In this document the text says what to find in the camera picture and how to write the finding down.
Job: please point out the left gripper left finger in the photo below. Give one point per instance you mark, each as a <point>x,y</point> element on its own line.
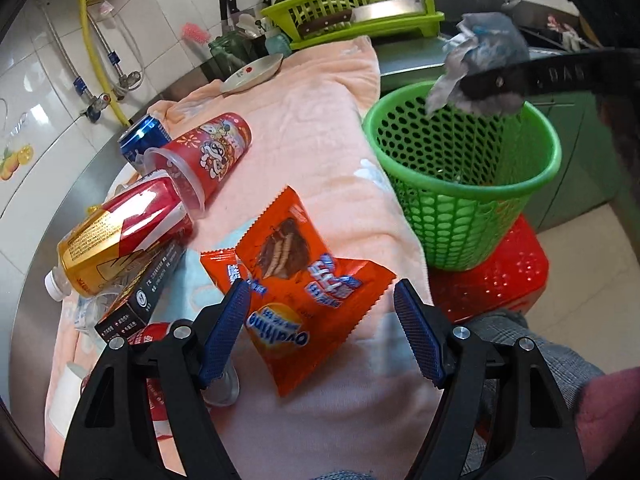
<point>111,435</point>

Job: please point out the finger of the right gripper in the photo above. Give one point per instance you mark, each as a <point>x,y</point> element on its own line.
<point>608,72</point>

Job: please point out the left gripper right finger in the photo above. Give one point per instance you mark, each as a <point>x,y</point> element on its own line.
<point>532,433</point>

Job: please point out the black cardboard box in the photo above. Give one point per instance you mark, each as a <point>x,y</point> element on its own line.
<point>133,307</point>

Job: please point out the grey paper trash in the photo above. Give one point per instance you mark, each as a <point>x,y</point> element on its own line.
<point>485,41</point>

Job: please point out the red yellow labelled bottle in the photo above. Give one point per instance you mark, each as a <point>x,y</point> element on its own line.
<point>120,236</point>

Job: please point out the orange Ovaltine snack wrapper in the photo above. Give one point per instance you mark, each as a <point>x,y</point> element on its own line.
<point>297,323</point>

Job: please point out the orange wafer snack wrapper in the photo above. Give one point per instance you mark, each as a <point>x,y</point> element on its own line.
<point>279,247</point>

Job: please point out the red printed plastic cup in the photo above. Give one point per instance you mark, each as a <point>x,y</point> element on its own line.
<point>199,160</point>

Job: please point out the blue drink can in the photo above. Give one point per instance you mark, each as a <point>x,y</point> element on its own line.
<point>148,132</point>

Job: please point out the red plastic stool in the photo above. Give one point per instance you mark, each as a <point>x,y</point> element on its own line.
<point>513,278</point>

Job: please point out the green plastic waste basket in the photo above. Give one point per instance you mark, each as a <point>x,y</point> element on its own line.
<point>461,179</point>

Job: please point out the pink towel with blue print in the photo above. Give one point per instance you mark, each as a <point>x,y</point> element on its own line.
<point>367,408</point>

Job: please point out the green dish rack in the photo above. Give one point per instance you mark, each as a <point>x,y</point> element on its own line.
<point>289,14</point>

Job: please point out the white ceramic plate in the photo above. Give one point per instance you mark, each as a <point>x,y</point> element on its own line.
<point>250,75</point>

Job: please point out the green knife holder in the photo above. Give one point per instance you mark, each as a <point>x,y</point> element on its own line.
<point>231,52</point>

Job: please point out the pink bottle brush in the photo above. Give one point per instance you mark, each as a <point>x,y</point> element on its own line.
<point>194,33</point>

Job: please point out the cleaver with wooden handle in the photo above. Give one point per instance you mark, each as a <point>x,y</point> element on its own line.
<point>370,12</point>

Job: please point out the wall water valves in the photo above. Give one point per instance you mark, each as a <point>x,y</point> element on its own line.
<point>106,65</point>

